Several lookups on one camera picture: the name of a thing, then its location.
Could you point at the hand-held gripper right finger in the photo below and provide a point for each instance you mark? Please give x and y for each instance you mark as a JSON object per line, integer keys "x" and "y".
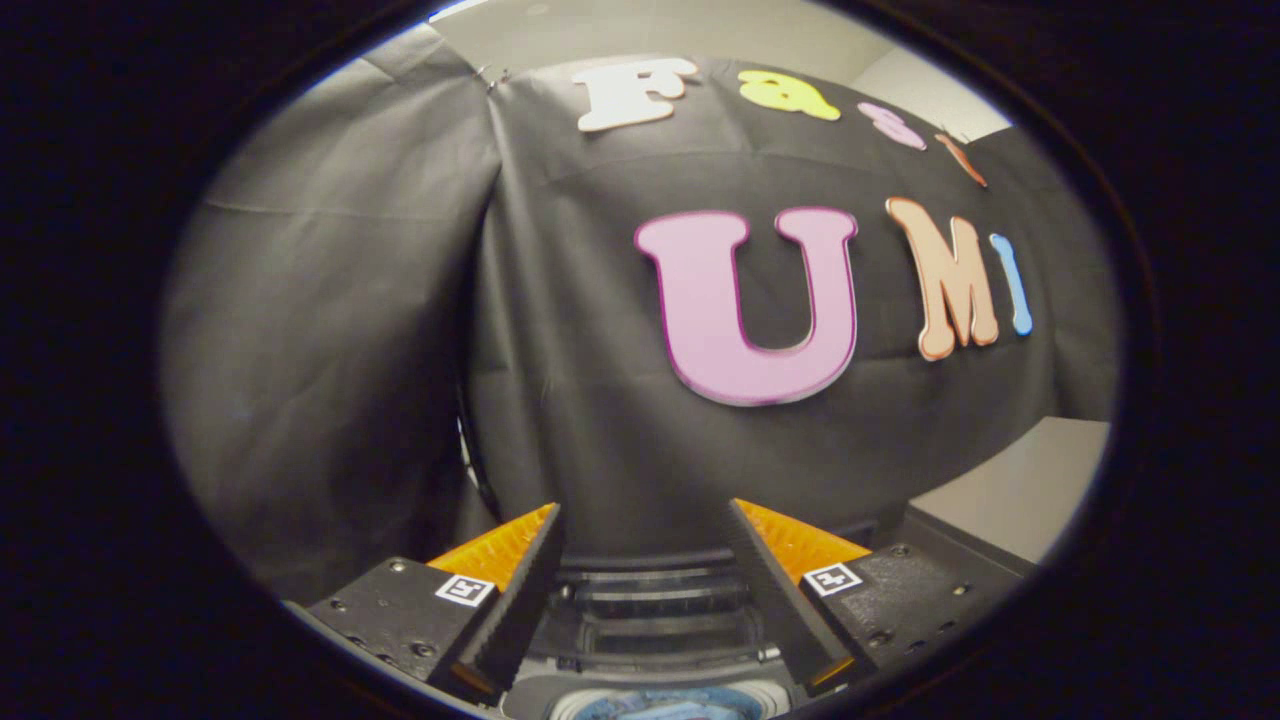
{"x": 775, "y": 590}

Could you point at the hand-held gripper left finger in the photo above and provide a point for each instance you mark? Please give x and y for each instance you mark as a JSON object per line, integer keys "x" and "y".
{"x": 525, "y": 580}

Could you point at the light blue garment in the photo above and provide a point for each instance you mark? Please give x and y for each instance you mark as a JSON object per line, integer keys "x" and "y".
{"x": 670, "y": 706}

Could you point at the beige cabinet with dark top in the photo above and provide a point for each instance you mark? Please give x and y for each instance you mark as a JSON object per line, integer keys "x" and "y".
{"x": 1010, "y": 490}

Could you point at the black backdrop cloth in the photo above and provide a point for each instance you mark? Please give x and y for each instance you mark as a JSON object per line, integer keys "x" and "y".
{"x": 330, "y": 330}

